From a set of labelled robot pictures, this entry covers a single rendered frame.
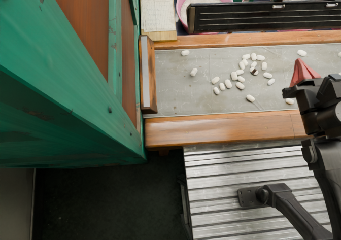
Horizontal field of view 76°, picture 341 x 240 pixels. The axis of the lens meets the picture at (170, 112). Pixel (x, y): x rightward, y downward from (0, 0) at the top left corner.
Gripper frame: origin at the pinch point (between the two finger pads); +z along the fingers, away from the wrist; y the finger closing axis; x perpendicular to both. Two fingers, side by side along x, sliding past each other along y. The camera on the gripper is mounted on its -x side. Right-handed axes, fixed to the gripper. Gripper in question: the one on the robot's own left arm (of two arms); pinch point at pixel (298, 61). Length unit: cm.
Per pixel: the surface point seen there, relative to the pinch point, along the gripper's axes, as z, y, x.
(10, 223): -42, 121, 78
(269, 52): 21.8, -12.5, 32.0
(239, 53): 22.4, 1.1, 32.0
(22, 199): -31, 121, 86
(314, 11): 13.6, -6.7, -2.9
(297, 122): -10.8, -15.8, 30.5
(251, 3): 15.5, 11.9, -4.9
